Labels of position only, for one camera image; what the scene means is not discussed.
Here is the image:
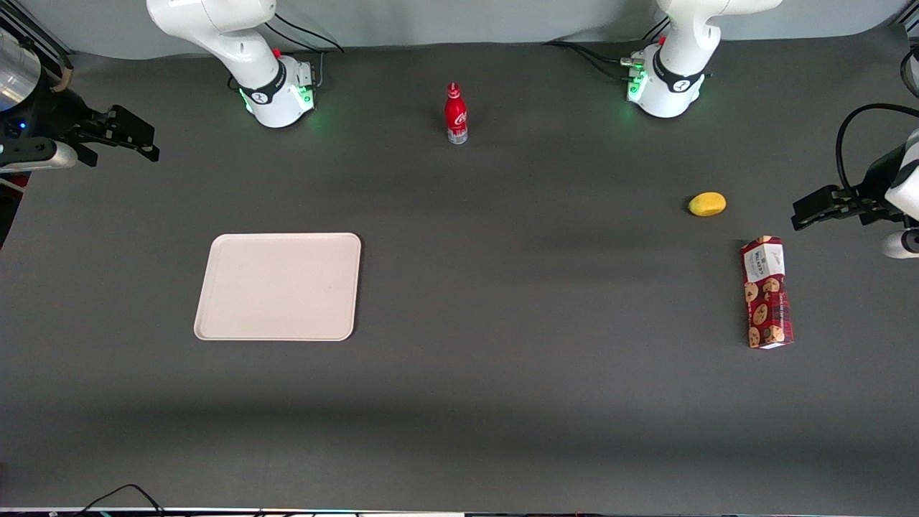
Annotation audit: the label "black hanging side cable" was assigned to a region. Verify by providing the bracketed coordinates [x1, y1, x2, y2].
[900, 46, 919, 99]

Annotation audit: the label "black arm base cables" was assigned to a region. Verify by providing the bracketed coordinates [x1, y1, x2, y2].
[542, 39, 647, 81]
[262, 11, 346, 88]

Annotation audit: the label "aluminium frame rail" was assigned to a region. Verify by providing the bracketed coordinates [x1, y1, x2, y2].
[0, 11, 74, 60]

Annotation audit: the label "black right arm base cables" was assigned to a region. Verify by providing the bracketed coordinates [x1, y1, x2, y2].
[262, 11, 346, 88]

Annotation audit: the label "beige plastic tray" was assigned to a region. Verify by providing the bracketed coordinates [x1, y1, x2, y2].
[193, 232, 363, 342]

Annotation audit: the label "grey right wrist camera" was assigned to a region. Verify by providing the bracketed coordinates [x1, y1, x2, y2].
[0, 139, 78, 172]

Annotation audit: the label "yellow lemon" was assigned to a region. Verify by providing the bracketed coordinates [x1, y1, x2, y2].
[687, 192, 727, 218]

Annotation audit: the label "black left arm base cables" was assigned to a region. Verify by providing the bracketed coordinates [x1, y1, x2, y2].
[542, 39, 647, 81]

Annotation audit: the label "black cable at table edge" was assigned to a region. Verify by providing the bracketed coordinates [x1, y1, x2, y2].
[74, 483, 167, 517]

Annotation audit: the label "black looped wrist cable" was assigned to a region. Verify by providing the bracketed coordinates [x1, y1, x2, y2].
[835, 103, 919, 198]

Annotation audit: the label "red cookie box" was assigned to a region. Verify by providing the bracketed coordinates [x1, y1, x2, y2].
[740, 236, 796, 350]

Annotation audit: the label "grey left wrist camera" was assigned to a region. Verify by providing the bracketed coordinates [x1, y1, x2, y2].
[882, 228, 919, 260]

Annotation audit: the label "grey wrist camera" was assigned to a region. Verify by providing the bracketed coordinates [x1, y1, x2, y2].
[0, 139, 78, 172]
[882, 228, 919, 260]

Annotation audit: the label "red coke bottle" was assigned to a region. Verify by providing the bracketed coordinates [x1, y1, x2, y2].
[444, 82, 470, 145]

